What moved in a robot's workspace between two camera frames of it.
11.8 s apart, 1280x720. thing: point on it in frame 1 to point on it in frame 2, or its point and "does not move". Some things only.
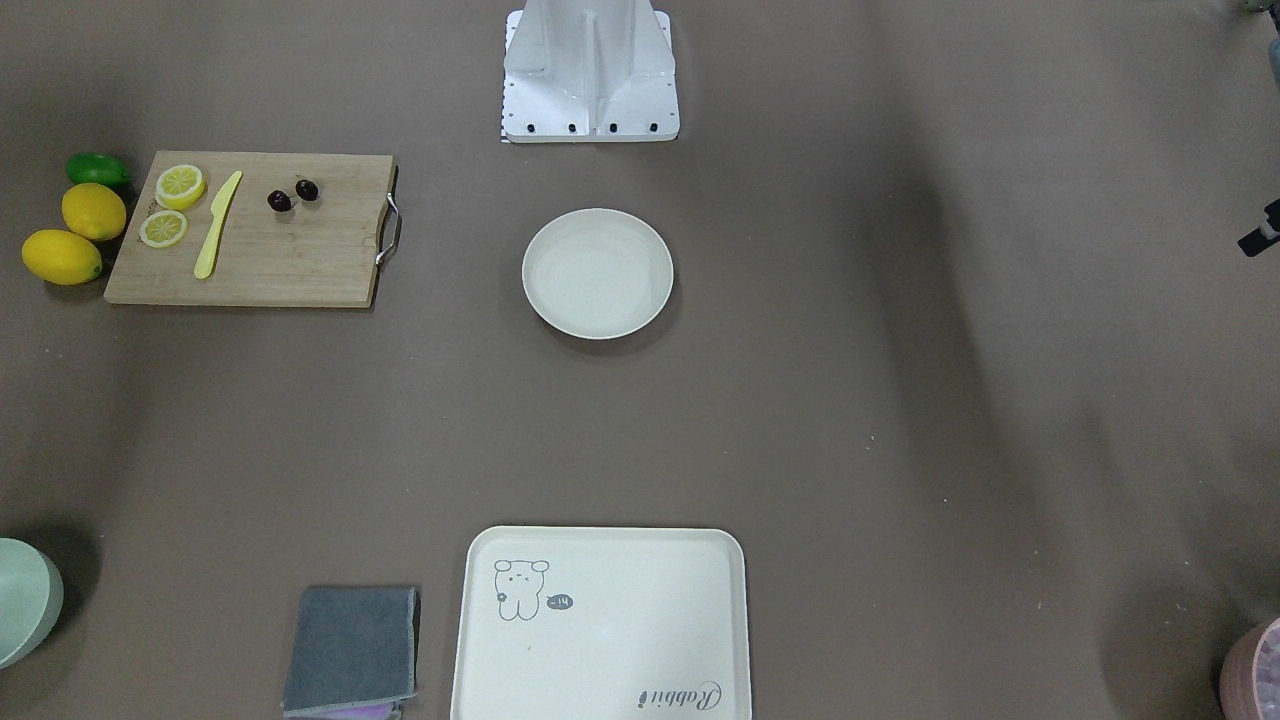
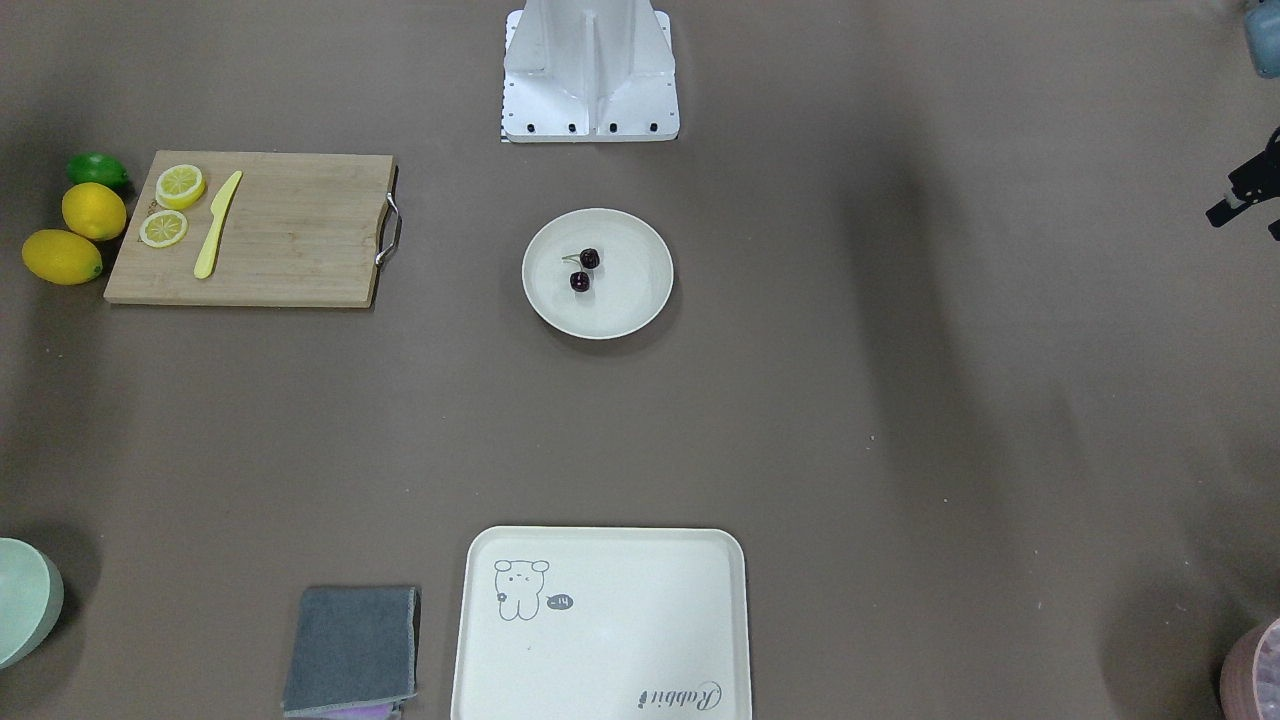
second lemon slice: x=163 y=229 does not move
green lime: x=97 y=167 does not move
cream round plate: x=597 y=274 does not move
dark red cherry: x=306 y=190 to x=587 y=258
